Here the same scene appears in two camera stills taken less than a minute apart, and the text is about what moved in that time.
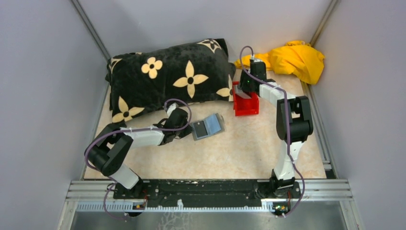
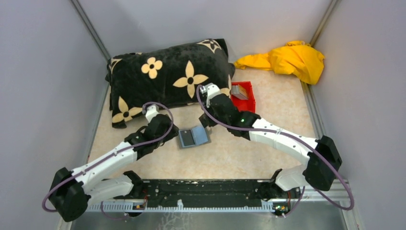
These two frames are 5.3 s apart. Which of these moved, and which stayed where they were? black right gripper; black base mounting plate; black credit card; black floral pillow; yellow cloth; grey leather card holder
Moved: grey leather card holder; black right gripper; black credit card
Stayed: black base mounting plate; black floral pillow; yellow cloth
